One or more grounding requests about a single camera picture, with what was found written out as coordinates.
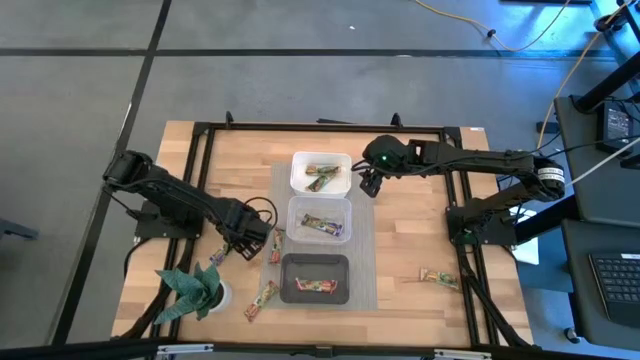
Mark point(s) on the black desk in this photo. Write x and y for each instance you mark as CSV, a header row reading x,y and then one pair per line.
x,y
585,175
580,300

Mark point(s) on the black table frame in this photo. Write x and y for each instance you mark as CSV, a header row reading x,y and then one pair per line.
x,y
325,127

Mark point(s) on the white plastic bin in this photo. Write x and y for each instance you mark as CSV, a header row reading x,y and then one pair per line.
x,y
300,165

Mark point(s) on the black crossbar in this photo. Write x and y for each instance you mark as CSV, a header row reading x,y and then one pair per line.
x,y
75,350

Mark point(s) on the white plant pot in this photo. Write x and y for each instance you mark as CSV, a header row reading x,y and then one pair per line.
x,y
225,297

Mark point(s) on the green artificial plant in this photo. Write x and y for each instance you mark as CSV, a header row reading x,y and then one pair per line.
x,y
192,295

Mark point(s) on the dark grey translucent bin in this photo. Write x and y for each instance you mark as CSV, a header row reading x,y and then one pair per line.
x,y
315,265

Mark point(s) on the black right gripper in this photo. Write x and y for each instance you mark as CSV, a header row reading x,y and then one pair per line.
x,y
377,172

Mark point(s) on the black keyboard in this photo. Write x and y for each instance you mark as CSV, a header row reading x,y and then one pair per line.
x,y
617,287

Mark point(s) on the red-ended granola bar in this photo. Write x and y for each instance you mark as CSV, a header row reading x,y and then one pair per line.
x,y
316,285
276,246
261,300

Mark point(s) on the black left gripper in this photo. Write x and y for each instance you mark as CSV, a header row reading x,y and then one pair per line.
x,y
248,225

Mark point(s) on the clear plastic bin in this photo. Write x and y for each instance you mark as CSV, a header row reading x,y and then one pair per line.
x,y
320,205

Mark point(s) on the silver bracket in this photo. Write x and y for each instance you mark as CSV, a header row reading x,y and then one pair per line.
x,y
462,355
185,349

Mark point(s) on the black electronic box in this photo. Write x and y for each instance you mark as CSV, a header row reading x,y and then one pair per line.
x,y
616,127

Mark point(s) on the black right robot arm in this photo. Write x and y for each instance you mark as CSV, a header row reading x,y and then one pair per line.
x,y
475,160

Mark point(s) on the purple-ended granola bar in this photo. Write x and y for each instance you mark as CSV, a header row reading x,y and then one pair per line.
x,y
219,255
322,225

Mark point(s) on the black stand pole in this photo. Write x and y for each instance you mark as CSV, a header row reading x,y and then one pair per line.
x,y
607,87

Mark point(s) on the grey woven mat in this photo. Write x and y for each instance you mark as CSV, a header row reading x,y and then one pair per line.
x,y
362,250

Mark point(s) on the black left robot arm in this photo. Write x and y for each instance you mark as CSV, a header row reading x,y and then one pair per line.
x,y
165,187

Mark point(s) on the green granola bar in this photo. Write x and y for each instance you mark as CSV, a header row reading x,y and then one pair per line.
x,y
439,278
323,170
319,183

